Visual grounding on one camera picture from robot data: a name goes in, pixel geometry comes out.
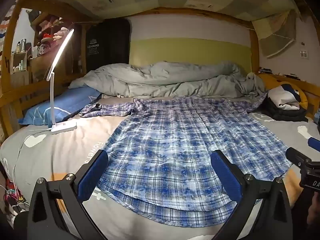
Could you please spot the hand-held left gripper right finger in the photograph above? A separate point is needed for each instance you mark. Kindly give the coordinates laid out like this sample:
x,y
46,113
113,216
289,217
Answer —
x,y
225,177

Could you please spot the blue plaid shirt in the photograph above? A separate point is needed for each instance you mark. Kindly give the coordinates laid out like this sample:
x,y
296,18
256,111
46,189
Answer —
x,y
175,155

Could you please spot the blue pillow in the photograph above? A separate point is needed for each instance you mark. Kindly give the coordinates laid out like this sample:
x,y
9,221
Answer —
x,y
62,105

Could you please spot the wooden shelf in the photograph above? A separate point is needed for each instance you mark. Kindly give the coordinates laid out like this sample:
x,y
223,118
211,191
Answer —
x,y
40,65

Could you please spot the white desk lamp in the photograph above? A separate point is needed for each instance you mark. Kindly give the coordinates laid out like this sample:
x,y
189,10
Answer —
x,y
63,127

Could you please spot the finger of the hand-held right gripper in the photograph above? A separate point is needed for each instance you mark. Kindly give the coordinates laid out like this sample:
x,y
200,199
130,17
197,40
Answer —
x,y
297,156
314,144

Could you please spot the grey heart print bed sheet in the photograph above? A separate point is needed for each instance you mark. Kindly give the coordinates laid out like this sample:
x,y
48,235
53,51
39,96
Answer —
x,y
62,150

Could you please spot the red toy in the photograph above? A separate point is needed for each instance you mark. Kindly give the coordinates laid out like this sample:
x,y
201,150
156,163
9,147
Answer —
x,y
46,37

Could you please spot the folded black jacket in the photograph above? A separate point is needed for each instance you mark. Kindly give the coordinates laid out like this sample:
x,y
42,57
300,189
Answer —
x,y
275,113

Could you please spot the white wall socket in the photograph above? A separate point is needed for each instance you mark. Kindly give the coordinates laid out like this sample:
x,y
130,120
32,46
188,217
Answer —
x,y
303,54

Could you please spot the grey duvet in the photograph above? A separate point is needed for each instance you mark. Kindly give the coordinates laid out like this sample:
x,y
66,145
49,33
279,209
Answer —
x,y
162,77

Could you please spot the grey-green hanging cloth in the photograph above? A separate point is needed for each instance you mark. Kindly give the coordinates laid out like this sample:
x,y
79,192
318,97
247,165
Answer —
x,y
275,37

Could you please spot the person's right hand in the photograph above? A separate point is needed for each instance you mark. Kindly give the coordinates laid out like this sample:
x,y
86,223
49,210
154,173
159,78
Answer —
x,y
313,210

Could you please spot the row of small ledge items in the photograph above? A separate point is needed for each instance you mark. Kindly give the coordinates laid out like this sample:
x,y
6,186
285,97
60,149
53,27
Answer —
x,y
287,75

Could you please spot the yellow pillow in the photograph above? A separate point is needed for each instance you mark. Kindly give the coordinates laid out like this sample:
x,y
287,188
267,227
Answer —
x,y
271,81

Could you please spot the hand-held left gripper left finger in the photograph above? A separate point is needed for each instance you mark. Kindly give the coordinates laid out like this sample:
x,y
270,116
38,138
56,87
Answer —
x,y
92,172

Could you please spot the pink plush toy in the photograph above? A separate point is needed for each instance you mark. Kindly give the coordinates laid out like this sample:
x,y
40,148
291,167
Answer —
x,y
60,33

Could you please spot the wooden bed frame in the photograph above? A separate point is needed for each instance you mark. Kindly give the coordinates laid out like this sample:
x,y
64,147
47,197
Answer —
x,y
255,52

